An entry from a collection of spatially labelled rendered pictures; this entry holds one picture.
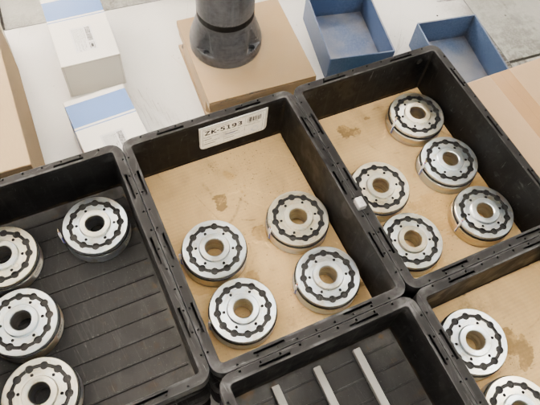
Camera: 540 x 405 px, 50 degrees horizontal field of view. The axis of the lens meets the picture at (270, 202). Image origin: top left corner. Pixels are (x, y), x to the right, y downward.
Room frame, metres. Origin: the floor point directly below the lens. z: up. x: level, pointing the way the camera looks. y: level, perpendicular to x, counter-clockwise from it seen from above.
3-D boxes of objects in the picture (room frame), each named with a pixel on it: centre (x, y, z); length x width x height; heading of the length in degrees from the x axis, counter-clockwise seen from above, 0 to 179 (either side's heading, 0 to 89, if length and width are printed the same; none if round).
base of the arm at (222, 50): (0.89, 0.14, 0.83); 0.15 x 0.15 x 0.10
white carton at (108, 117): (0.62, 0.32, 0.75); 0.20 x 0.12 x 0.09; 35
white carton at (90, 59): (0.86, 0.45, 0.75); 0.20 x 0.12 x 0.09; 30
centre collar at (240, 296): (0.29, 0.02, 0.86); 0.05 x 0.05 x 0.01
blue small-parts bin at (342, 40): (1.02, -0.12, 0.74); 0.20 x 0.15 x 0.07; 21
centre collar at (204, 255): (0.38, 0.08, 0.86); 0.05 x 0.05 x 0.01
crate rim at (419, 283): (0.57, -0.24, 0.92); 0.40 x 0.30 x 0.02; 32
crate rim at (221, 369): (0.41, 0.02, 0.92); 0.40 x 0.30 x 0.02; 32
